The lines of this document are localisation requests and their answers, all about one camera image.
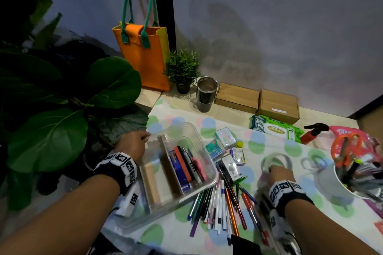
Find red spray bottle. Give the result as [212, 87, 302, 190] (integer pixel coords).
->
[300, 123, 330, 145]

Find clear plastic organizer box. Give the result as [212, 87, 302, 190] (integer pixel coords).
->
[115, 122, 219, 233]

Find small pink scissors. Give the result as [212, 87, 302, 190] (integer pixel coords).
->
[191, 156, 207, 182]

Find blue stapler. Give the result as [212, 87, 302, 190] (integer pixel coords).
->
[168, 149, 192, 193]

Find steel tumbler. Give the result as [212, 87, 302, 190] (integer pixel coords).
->
[196, 76, 219, 113]

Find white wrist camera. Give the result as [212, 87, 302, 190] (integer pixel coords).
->
[265, 207, 303, 255]
[115, 180, 147, 218]

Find large leafy plant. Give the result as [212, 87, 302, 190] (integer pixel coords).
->
[0, 0, 149, 210]

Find clear tape roll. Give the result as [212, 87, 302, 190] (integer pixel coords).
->
[260, 152, 293, 175]

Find person's left hand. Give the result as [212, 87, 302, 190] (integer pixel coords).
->
[115, 131, 151, 164]

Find marker wristband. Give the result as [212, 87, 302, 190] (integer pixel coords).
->
[268, 180, 315, 218]
[93, 151, 138, 196]

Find white cup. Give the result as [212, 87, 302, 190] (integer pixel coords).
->
[317, 162, 383, 202]

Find green wet wipes pack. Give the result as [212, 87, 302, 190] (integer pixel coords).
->
[250, 115, 304, 144]

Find labelled cardboard box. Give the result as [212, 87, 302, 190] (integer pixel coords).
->
[256, 89, 300, 126]

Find orange felt bag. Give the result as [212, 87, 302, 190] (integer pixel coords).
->
[112, 0, 170, 92]

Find silver black utility knife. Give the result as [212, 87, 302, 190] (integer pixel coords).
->
[181, 147, 204, 186]

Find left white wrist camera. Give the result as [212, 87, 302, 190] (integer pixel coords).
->
[115, 180, 147, 218]

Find left marker wristband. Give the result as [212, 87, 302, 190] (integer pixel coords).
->
[93, 151, 138, 196]

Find small potted plant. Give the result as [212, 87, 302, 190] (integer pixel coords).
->
[164, 48, 201, 94]

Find polka dot tablecloth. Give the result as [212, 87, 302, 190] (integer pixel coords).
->
[101, 98, 383, 255]

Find orange scissors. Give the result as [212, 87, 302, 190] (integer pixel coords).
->
[330, 133, 363, 169]

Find white teal small box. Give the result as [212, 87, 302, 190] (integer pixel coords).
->
[214, 127, 237, 149]

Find pile of assorted pens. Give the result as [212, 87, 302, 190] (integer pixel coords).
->
[187, 162, 270, 246]

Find pink plastic pack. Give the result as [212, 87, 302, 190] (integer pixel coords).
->
[312, 126, 383, 163]

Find flat plain cardboard box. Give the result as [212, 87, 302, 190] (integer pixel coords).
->
[214, 82, 260, 114]

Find person's right hand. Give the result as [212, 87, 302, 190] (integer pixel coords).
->
[268, 164, 297, 188]

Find right marker wristband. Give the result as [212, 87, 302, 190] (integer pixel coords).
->
[268, 180, 315, 218]

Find person's right forearm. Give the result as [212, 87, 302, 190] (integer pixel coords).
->
[284, 198, 381, 255]

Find clear handled scissors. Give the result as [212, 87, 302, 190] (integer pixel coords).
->
[300, 156, 328, 172]

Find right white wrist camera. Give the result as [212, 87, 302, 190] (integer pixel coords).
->
[265, 207, 303, 255]

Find person's left forearm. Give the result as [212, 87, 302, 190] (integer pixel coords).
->
[0, 174, 120, 255]

